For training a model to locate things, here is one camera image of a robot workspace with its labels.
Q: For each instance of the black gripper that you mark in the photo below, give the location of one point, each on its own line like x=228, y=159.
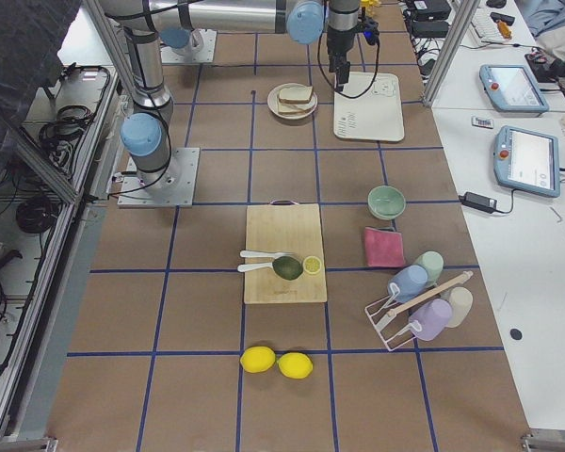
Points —
x=339, y=44

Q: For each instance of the bread slice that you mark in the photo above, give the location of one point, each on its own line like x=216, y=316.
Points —
x=295, y=95
x=294, y=109

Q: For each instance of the round cream plate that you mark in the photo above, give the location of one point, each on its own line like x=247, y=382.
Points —
x=272, y=100

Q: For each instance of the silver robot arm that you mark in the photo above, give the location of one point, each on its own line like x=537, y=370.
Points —
x=148, y=23
x=343, y=18

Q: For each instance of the cream bear tray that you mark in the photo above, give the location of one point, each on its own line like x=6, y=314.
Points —
x=377, y=115

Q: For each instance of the yellow mug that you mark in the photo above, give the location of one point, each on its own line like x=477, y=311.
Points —
x=369, y=4

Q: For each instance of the light green bowl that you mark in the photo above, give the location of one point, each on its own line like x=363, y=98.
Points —
x=386, y=202

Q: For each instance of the white keyboard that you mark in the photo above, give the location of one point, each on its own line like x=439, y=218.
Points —
x=484, y=30

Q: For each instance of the upper teach pendant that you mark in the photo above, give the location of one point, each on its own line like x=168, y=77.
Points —
x=513, y=89

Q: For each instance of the teach pendant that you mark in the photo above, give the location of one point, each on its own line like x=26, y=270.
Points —
x=513, y=89
x=527, y=160

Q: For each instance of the pink cloth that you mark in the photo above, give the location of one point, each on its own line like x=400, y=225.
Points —
x=383, y=248

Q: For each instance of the lemon half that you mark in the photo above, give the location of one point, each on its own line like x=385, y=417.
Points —
x=312, y=265

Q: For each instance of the black power adapter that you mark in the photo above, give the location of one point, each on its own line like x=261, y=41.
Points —
x=478, y=202

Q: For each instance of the avocado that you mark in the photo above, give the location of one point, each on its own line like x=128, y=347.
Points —
x=287, y=267

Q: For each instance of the lower teach pendant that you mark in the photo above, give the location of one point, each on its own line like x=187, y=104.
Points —
x=527, y=160

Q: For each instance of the lower white spoon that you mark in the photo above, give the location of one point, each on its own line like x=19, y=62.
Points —
x=254, y=266

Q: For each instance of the green cup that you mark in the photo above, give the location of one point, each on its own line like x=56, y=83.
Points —
x=433, y=263

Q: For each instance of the blue cup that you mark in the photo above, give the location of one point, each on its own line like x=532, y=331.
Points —
x=407, y=283

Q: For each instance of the cream cup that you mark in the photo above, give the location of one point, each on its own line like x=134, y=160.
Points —
x=460, y=300

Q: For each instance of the purple cup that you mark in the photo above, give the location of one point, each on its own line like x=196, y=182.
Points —
x=429, y=320

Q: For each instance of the right whole lemon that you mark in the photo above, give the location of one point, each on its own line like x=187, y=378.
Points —
x=295, y=365

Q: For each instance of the whole lemon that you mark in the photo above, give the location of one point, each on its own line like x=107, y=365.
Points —
x=295, y=365
x=257, y=359

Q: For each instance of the left whole lemon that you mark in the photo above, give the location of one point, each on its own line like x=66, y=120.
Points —
x=257, y=359

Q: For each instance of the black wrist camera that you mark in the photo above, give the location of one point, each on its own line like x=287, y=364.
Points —
x=370, y=30

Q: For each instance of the aluminium frame post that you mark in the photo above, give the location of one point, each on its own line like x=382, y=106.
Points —
x=457, y=30

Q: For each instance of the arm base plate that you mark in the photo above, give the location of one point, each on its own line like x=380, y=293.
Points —
x=175, y=188
x=193, y=47

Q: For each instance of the white wire cup rack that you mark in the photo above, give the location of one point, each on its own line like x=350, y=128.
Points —
x=390, y=320

